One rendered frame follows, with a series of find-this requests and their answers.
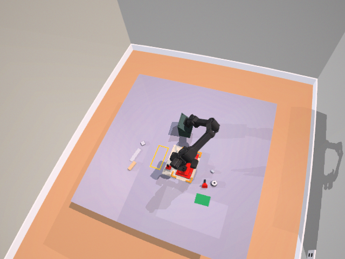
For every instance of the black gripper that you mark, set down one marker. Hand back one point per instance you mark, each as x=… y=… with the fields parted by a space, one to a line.
x=193 y=165

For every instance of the green flat panel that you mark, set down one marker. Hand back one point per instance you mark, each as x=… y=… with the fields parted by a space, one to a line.
x=202 y=199

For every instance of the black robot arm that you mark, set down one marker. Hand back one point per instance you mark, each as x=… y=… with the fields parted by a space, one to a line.
x=212 y=126

